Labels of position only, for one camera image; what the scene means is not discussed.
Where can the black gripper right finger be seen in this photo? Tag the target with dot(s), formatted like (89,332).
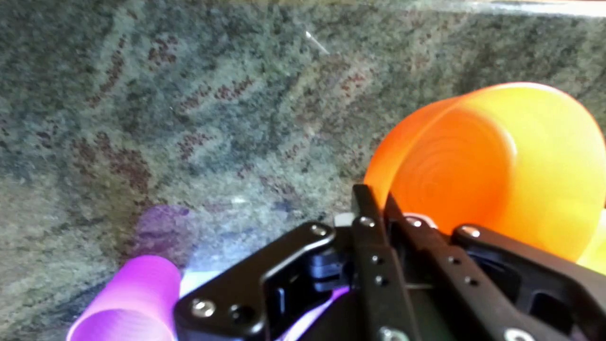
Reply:
(479,285)

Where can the purple plastic cup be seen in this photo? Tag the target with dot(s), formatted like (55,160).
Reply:
(132,304)

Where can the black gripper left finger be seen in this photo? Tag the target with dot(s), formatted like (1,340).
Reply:
(371,266)

